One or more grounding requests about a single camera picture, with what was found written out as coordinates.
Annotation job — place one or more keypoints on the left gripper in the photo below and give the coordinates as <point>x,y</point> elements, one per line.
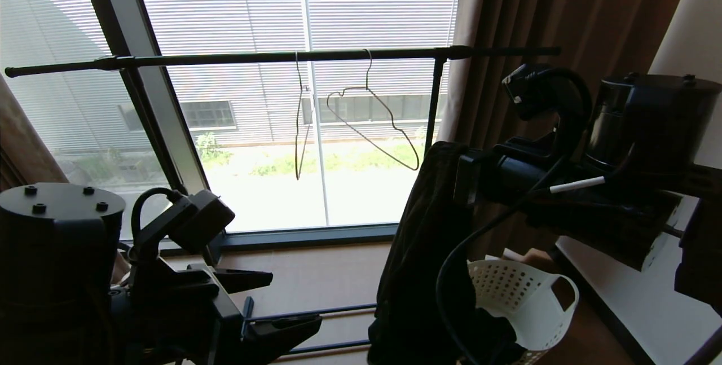
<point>169,308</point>

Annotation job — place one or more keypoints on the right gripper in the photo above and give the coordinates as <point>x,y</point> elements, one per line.
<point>507,179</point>

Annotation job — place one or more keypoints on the black garment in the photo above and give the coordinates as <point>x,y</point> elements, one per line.
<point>417,252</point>

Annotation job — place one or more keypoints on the heap of clothes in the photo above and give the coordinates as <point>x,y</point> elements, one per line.
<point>496,331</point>

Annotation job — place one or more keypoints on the pink clothes hanger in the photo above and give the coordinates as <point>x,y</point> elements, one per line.
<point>296,71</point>
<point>366,80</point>

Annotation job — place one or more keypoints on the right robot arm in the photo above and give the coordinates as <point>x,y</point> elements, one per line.
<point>648,122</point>

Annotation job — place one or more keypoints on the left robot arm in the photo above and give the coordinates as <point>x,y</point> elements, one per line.
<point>56,252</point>

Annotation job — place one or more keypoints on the white laundry basket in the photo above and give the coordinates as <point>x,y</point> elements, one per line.
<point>536,320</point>

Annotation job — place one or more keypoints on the black clothes rack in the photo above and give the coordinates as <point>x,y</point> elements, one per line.
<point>225,59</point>

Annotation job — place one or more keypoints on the brown curtain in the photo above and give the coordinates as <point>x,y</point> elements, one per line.
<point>507,9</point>
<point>22,150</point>

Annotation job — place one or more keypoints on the window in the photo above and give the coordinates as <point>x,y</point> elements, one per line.
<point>237,9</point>

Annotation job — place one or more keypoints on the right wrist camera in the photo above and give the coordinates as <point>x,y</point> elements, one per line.
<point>527,91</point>

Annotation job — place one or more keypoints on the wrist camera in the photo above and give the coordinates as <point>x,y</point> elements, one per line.
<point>203,218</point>
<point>527,91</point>

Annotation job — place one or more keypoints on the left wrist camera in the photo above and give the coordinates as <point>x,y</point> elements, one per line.
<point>203,218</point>

